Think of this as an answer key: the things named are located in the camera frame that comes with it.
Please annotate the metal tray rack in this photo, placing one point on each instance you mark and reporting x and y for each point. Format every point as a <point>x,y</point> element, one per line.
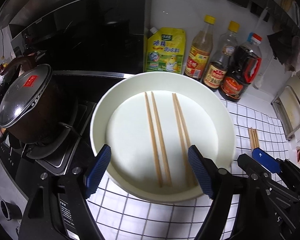
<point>286,105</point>

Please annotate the vinegar bottle yellow cap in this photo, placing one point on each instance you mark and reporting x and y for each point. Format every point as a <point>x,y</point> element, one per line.
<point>200,50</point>

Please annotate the yellow seasoning pouch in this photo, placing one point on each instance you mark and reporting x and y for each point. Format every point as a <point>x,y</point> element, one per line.
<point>165,50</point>

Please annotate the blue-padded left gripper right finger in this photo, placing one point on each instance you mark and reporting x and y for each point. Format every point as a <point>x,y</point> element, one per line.
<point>266,160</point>

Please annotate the soy sauce bottle yellow cap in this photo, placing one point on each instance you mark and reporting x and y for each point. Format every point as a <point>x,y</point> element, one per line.
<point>219,62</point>

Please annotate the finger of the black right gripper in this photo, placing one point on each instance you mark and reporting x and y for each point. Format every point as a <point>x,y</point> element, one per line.
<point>220,185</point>

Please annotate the white round bowl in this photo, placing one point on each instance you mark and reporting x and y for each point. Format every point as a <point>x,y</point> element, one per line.
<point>120,121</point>

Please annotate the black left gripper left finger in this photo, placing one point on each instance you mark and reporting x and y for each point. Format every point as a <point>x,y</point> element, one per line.
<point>42,218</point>

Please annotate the black gas stove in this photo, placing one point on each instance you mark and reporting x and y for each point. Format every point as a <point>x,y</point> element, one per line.
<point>90,45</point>

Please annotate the white black grid cloth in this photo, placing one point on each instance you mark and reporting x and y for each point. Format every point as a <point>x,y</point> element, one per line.
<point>120,215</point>

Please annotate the dark pot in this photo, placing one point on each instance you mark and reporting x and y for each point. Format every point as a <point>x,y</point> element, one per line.
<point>41,125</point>

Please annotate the dark soy sauce jug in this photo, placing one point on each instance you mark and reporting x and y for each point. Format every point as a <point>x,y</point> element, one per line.
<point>243,68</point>

